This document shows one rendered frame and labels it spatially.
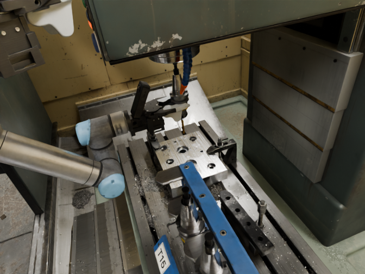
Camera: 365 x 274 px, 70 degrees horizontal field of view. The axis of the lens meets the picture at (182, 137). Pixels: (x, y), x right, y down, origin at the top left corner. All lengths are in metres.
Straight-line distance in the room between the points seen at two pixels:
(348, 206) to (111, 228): 0.96
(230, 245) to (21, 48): 0.47
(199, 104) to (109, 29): 1.52
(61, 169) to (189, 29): 0.48
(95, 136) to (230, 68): 1.51
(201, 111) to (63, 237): 1.14
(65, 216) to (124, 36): 1.19
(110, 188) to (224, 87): 1.60
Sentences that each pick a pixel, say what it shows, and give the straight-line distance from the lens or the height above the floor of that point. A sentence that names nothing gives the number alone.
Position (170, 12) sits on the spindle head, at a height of 1.63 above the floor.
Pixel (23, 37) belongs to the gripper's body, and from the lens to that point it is 0.39.
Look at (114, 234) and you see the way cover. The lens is 1.24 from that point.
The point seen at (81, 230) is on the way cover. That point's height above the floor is 0.71.
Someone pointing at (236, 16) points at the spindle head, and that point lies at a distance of 0.50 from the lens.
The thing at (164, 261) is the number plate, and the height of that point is 0.94.
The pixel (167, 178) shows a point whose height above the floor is 1.22.
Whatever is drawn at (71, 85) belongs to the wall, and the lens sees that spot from 1.89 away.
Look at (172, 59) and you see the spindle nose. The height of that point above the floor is 1.46.
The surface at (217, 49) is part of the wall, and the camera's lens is 2.05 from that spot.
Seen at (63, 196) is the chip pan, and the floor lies 0.67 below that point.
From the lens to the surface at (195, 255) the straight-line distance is 0.57.
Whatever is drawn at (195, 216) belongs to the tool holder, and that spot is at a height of 1.26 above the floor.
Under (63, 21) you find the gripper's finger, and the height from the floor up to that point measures 1.64.
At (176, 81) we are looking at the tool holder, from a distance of 0.84.
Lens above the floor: 1.72
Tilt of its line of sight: 37 degrees down
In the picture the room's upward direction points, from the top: 8 degrees counter-clockwise
